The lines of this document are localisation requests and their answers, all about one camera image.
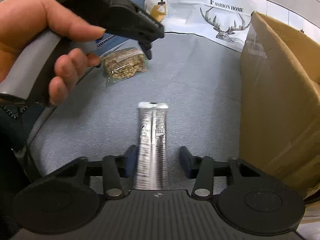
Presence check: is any silver foil snack packet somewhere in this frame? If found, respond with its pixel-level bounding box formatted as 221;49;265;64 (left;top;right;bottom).
135;102;169;190

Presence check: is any person's left hand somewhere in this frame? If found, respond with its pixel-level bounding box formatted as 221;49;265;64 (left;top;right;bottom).
1;0;105;106

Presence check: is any clear bag of nuts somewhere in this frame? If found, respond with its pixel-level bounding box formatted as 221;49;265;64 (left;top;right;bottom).
102;47;148;83

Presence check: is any blue sofa cushion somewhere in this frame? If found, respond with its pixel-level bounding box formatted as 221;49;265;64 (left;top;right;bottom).
22;0;147;120

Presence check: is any deer print sofa cover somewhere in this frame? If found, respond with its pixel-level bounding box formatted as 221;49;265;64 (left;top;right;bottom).
29;0;319;190

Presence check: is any brown cardboard box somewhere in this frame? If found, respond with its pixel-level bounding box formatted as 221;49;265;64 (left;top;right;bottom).
239;12;319;198

